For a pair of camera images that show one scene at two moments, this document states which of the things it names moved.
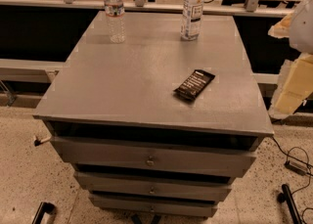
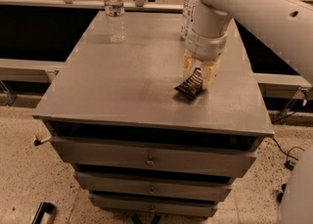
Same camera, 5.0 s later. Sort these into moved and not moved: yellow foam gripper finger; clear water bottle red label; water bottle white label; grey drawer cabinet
Moved: yellow foam gripper finger
Not moved: clear water bottle red label; water bottle white label; grey drawer cabinet
